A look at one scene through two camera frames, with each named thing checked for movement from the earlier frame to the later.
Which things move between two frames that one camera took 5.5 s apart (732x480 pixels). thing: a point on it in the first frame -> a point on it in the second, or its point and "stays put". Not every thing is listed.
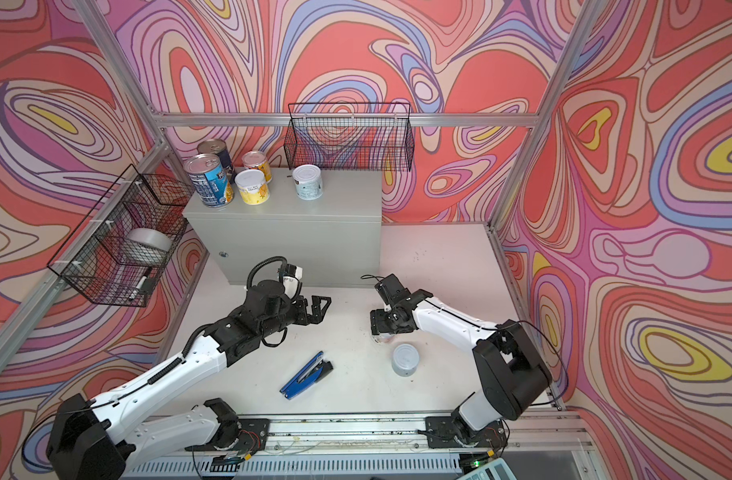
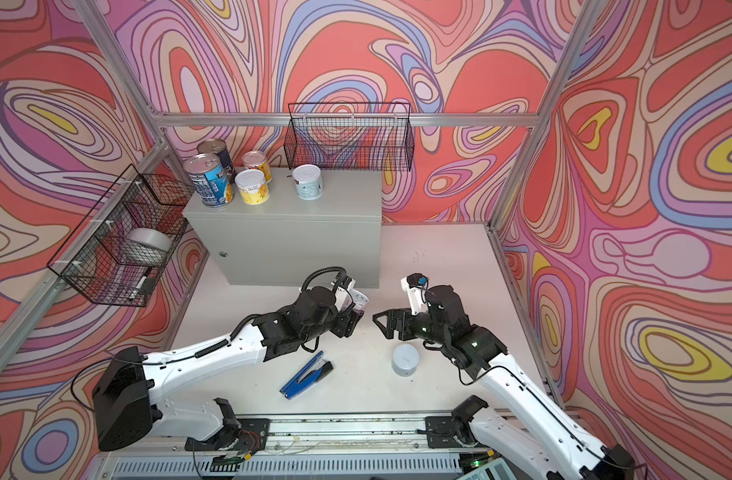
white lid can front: x=308 y=182 stays put
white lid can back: x=252 y=187 stays put
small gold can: x=258 y=160 stays put
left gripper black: x=316 y=315 -> x=347 y=324
